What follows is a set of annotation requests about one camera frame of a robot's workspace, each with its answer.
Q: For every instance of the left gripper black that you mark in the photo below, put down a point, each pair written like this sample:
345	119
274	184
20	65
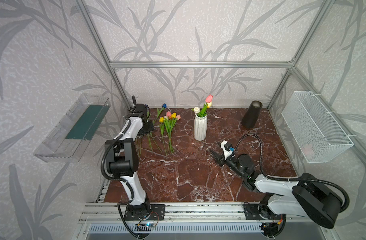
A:
145	128

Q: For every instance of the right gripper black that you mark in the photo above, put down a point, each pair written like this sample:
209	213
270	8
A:
221	159

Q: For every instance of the white ribbed ceramic vase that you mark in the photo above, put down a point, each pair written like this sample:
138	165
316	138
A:
200	127

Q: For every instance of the white wire mesh basket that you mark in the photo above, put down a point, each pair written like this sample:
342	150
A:
317	133

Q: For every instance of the black cylindrical vase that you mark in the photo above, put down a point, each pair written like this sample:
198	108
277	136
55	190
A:
251	116

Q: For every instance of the aluminium frame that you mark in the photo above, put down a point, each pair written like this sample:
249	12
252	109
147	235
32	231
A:
290	66

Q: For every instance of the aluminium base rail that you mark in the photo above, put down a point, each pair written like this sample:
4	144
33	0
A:
179	212

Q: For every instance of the bundled tulip bouquet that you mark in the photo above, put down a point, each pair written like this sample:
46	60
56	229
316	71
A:
167	124

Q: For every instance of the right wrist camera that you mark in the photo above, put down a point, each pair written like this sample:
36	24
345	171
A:
228	150

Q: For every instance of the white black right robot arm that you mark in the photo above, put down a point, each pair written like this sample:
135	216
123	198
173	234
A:
304	196

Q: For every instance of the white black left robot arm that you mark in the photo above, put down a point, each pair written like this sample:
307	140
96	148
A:
120	161

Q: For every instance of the clear plastic wall tray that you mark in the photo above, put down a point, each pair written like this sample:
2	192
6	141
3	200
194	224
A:
69	139

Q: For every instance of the pink tulip flower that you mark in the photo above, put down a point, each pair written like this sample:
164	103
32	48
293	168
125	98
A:
204	109

